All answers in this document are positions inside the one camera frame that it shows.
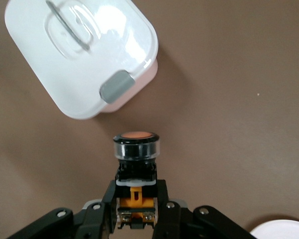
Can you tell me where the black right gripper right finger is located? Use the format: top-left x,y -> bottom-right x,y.
151,179 -> 257,239

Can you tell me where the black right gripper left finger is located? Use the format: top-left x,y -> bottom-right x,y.
4,179 -> 118,239

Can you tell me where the orange push-button switch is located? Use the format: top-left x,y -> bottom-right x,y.
113,130 -> 161,230

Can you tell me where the pink round plate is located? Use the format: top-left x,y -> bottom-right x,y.
249,219 -> 299,239

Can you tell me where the pink box with white lid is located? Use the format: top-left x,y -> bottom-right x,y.
4,0 -> 159,120

